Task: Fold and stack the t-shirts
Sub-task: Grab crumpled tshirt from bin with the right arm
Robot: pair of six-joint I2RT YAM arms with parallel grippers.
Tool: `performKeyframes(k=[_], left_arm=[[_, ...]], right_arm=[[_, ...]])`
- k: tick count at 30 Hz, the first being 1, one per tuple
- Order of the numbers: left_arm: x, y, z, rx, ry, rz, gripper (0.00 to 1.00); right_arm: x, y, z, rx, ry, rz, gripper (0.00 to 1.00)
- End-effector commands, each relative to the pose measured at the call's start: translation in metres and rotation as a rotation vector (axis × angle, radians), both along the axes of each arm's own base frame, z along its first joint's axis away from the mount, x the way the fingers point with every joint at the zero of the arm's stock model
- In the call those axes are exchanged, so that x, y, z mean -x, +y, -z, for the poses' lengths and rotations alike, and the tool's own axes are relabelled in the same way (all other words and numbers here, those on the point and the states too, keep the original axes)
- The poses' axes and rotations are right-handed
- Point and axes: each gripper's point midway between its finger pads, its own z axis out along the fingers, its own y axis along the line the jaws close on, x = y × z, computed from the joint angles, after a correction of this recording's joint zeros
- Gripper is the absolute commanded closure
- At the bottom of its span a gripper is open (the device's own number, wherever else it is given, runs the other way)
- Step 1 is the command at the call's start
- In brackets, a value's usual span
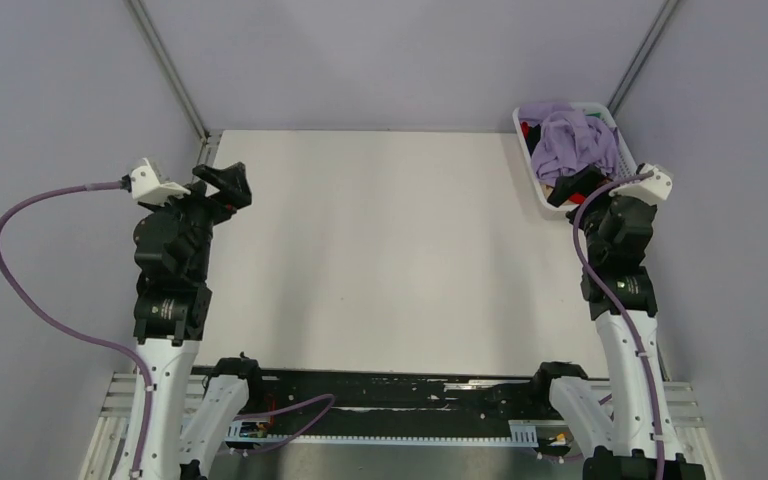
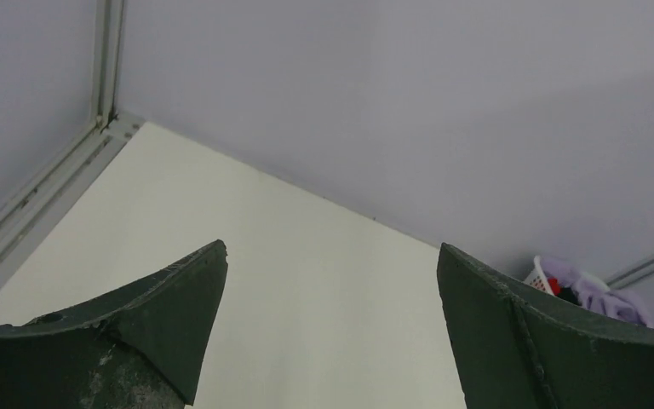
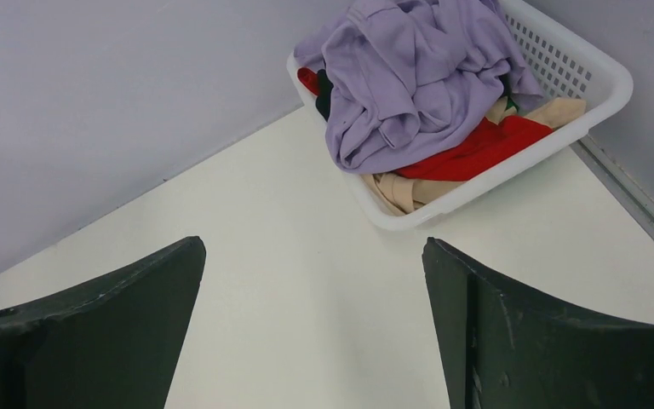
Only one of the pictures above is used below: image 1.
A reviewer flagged aluminium frame rail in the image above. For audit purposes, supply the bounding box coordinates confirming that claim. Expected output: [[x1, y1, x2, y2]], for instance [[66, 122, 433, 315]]
[[79, 373, 725, 479]]

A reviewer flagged right corner metal post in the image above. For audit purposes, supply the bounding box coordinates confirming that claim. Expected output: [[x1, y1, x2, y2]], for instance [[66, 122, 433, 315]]
[[607, 0, 683, 114]]

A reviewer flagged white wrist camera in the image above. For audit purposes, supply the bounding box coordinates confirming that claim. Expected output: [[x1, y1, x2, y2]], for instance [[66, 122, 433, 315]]
[[126, 158, 191, 207], [609, 164, 674, 206]]

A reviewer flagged purple t shirt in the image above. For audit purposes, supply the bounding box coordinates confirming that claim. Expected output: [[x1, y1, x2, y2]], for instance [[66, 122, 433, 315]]
[[518, 102, 621, 187]]

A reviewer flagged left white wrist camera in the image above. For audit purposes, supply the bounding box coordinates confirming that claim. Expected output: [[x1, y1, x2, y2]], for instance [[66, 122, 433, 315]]
[[126, 158, 191, 207]]

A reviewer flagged white cable duct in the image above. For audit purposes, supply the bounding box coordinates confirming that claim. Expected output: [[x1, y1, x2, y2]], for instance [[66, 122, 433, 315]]
[[224, 422, 540, 448]]

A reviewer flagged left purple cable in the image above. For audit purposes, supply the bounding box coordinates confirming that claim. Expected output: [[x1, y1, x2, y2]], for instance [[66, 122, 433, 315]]
[[0, 181, 156, 480]]

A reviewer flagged left corner metal post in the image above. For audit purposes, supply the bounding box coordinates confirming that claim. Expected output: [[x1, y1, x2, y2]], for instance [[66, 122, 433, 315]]
[[124, 0, 209, 144]]

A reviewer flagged corner metal post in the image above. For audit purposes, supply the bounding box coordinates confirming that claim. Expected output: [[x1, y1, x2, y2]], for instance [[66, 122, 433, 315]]
[[124, 0, 209, 144], [607, 0, 683, 114]]

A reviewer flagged white plastic basket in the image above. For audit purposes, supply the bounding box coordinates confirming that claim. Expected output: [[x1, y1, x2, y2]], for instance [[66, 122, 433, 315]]
[[511, 102, 637, 220]]

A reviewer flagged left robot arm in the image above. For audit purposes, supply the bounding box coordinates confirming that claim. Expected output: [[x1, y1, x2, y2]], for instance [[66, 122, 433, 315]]
[[113, 161, 267, 479]]

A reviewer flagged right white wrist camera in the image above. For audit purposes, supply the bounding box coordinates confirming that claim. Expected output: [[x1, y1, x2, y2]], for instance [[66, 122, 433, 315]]
[[609, 164, 674, 206]]

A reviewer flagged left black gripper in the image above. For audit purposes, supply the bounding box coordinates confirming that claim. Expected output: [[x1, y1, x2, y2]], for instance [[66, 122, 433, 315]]
[[144, 161, 250, 278]]

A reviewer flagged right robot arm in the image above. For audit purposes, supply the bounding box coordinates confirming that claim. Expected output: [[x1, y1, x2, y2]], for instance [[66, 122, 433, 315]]
[[530, 164, 706, 479]]

